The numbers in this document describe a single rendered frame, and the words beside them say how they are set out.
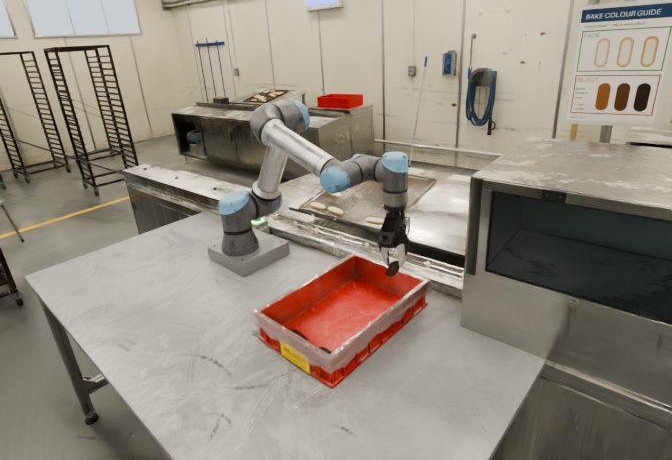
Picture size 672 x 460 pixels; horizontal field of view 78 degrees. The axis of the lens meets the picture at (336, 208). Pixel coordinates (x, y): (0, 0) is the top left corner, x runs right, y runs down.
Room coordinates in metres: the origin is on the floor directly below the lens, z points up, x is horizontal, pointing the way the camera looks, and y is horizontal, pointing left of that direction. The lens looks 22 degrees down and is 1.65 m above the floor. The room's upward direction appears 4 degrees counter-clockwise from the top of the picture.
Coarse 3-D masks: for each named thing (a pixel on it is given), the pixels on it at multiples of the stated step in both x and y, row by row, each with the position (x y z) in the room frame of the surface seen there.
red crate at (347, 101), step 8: (320, 96) 5.60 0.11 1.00; (328, 96) 5.75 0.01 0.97; (336, 96) 5.78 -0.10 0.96; (344, 96) 5.70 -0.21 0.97; (352, 96) 5.62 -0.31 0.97; (360, 96) 5.47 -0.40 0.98; (320, 104) 5.51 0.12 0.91; (328, 104) 5.43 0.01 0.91; (336, 104) 5.36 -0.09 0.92; (344, 104) 5.28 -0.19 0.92; (352, 104) 5.31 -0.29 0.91; (360, 104) 5.46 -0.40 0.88
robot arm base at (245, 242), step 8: (224, 232) 1.51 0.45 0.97; (232, 232) 1.48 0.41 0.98; (240, 232) 1.49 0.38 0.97; (248, 232) 1.51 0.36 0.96; (224, 240) 1.50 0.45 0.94; (232, 240) 1.48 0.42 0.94; (240, 240) 1.48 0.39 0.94; (248, 240) 1.50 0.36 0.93; (256, 240) 1.55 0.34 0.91; (224, 248) 1.49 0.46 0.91; (232, 248) 1.48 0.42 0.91; (240, 248) 1.47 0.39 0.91; (248, 248) 1.48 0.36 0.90; (256, 248) 1.52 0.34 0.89
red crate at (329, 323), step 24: (360, 288) 1.27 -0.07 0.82; (312, 312) 1.14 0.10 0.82; (336, 312) 1.14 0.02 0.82; (360, 312) 1.13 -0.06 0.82; (408, 312) 1.07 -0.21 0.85; (264, 336) 1.01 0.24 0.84; (312, 336) 1.02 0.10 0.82; (336, 336) 1.02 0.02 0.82; (384, 336) 0.98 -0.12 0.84; (360, 360) 0.90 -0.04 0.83; (336, 384) 0.82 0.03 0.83
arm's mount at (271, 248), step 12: (264, 240) 1.60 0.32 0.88; (276, 240) 1.60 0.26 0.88; (216, 252) 1.52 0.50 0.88; (264, 252) 1.49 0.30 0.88; (276, 252) 1.53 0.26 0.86; (288, 252) 1.57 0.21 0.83; (228, 264) 1.47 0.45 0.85; (240, 264) 1.41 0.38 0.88; (252, 264) 1.44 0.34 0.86; (264, 264) 1.48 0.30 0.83
